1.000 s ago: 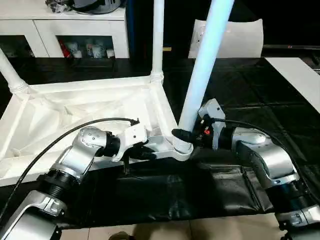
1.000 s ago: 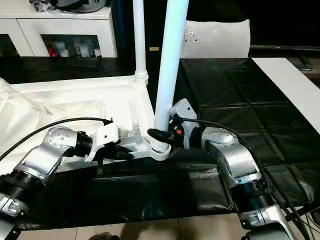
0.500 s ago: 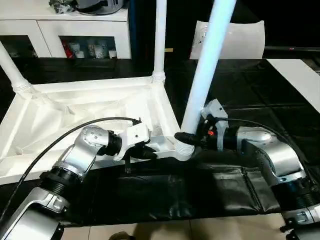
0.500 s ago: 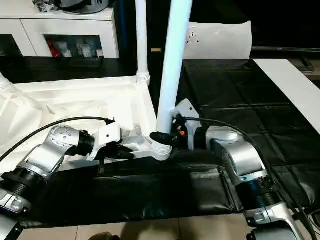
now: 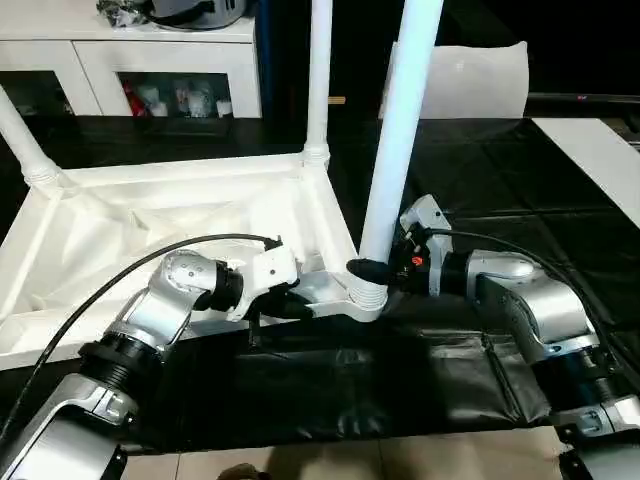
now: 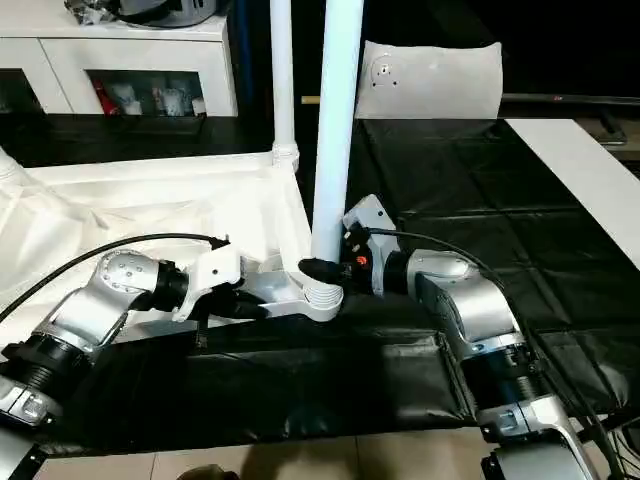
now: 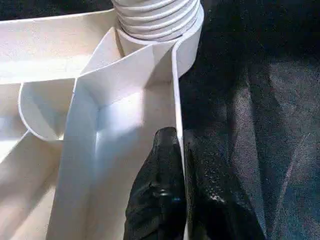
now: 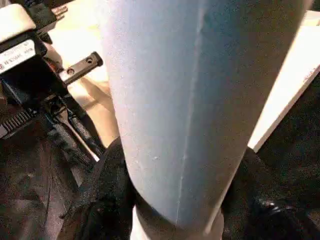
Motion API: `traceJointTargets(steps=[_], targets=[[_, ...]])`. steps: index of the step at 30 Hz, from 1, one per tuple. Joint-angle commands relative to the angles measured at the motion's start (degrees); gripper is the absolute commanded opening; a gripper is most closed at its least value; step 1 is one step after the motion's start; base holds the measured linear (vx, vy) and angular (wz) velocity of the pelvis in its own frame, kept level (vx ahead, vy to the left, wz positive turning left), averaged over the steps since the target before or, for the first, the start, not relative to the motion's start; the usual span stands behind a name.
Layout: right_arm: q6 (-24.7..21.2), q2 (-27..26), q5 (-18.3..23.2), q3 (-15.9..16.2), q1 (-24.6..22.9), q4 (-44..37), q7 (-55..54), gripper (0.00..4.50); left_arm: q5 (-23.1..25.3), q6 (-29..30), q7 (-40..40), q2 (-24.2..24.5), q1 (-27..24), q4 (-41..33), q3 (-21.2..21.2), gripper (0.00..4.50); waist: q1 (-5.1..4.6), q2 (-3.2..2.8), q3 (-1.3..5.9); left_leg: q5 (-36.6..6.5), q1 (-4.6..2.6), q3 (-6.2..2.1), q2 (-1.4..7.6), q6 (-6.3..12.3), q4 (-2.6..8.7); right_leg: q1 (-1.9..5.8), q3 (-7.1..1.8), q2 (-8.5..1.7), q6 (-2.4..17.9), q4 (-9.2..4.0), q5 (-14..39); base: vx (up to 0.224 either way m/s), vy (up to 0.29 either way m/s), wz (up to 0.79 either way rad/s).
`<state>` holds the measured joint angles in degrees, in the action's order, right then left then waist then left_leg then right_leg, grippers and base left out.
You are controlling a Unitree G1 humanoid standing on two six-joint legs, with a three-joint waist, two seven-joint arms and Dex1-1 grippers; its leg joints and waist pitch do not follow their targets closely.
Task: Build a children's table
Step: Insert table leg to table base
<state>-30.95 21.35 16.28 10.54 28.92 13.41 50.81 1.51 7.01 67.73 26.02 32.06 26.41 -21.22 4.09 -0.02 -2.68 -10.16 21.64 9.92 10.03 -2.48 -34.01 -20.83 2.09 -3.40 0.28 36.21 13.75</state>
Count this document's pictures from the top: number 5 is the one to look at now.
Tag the small tan label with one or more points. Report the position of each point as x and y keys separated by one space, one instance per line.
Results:
x=338 y=100

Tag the dark grey helmet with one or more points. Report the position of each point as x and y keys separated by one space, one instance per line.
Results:
x=205 y=12

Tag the white plastic table leg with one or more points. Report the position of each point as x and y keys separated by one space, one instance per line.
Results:
x=20 y=135
x=320 y=75
x=400 y=125

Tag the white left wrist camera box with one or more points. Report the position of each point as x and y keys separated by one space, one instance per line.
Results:
x=270 y=270

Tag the black bar with red light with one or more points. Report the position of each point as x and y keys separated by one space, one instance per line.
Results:
x=585 y=97

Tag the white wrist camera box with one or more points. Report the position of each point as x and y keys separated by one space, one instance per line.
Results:
x=425 y=220
x=270 y=270

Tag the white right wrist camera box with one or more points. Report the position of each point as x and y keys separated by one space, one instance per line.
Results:
x=425 y=220

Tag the white flat board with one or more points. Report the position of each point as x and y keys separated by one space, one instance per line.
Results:
x=595 y=155

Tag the white plastic table top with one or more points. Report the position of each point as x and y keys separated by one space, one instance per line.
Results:
x=150 y=200

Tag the dark rounded robot base part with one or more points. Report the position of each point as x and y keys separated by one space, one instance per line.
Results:
x=245 y=472

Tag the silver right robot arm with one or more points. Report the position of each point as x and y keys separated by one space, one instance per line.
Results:
x=540 y=305

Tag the white cabinet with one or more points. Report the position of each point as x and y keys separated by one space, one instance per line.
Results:
x=50 y=60

